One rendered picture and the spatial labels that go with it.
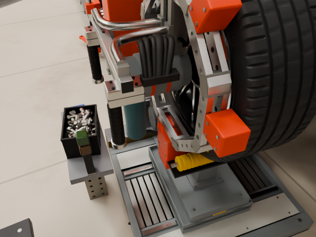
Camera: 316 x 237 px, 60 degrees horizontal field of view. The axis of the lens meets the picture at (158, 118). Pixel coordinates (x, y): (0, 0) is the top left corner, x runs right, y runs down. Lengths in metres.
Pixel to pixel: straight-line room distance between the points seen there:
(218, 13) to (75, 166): 0.81
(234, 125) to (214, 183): 0.73
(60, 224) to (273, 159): 1.28
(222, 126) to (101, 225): 1.01
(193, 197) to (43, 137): 1.14
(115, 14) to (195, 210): 0.93
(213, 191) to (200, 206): 0.11
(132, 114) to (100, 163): 0.24
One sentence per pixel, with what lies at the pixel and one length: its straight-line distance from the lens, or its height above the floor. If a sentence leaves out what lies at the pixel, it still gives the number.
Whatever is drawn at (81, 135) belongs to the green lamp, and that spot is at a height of 0.66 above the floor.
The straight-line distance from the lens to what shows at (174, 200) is 1.39.
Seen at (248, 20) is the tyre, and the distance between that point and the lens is 0.66.
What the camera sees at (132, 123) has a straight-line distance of 1.11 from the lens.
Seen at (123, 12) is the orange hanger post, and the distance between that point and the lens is 1.30.
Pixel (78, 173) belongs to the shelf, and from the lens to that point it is 1.14.
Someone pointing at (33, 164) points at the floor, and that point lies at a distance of 1.86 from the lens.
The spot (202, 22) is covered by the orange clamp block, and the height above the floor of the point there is 1.09.
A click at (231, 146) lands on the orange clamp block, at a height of 0.85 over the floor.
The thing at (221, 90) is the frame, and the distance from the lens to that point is 0.66.
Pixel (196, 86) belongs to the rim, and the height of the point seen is 0.78.
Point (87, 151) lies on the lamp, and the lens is 1.01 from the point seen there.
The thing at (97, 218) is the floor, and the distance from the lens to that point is 1.53.
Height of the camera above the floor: 1.32
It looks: 42 degrees down
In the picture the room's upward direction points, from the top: straight up
